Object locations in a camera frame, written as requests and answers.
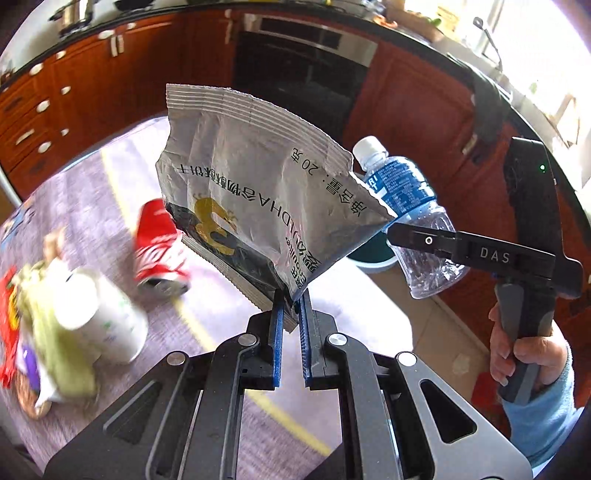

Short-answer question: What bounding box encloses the white paper cup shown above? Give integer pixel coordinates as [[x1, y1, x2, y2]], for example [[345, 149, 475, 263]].
[[53, 268, 148, 365]]

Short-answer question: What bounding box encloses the dark hanging cloth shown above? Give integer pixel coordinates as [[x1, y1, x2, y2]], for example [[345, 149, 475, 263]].
[[455, 60, 513, 148]]

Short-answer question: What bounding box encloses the steel cooking pot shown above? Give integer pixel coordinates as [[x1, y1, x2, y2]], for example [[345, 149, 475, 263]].
[[58, 0, 95, 26]]

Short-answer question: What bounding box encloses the round grey-rimmed waste bin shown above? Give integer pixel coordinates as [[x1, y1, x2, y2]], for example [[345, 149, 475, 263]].
[[346, 231, 400, 269]]

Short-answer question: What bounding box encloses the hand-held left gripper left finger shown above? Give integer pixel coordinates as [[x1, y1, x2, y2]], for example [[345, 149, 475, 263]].
[[44, 295, 284, 480]]

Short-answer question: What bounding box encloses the wooden cabinet beside oven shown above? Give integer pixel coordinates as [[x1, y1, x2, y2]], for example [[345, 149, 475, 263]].
[[344, 39, 573, 324]]

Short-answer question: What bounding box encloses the wooden cabinet with drawers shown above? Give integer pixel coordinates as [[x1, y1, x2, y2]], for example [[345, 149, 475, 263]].
[[0, 11, 236, 199]]

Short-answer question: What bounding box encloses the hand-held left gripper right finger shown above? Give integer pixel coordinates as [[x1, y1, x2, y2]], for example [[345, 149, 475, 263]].
[[300, 291, 532, 480]]

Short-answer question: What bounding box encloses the silver snack bag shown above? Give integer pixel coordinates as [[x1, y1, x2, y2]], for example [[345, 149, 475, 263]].
[[154, 83, 398, 333]]

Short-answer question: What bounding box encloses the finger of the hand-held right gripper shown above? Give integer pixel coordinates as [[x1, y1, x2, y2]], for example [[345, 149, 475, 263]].
[[387, 222, 460, 263]]

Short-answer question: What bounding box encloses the red snack wrapper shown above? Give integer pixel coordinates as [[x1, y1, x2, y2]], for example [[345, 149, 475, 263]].
[[0, 270, 24, 388]]

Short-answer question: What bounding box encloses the kitchen faucet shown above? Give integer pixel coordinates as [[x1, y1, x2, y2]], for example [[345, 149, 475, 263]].
[[473, 17, 504, 70]]

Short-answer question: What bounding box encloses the clear plastic water bottle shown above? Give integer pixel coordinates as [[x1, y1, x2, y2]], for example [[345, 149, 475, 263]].
[[353, 136, 469, 300]]

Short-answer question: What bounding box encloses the red soda can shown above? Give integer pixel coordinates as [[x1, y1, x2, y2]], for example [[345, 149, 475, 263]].
[[133, 198, 191, 296]]

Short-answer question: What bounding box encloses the person's right hand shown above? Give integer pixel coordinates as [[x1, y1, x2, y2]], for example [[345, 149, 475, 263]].
[[488, 305, 572, 389]]

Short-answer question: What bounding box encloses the black built-in oven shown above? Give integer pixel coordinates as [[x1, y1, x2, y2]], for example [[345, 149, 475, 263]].
[[231, 14, 379, 125]]

